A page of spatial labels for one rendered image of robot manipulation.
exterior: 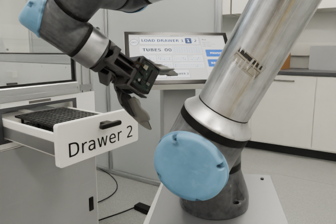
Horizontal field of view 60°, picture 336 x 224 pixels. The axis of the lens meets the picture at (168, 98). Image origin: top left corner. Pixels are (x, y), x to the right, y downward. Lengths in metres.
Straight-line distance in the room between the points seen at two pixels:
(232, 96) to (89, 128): 0.49
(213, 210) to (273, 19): 0.38
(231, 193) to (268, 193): 0.14
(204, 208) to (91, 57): 0.37
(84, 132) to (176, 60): 0.70
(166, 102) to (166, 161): 0.98
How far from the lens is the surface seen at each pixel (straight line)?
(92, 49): 0.56
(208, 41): 1.49
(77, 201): 1.29
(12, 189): 1.11
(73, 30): 0.55
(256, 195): 0.72
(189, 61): 1.38
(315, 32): 3.94
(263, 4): 0.41
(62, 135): 0.76
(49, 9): 0.55
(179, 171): 0.44
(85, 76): 1.19
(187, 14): 2.17
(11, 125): 1.00
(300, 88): 3.25
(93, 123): 0.82
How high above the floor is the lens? 1.11
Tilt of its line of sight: 9 degrees down
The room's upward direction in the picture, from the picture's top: straight up
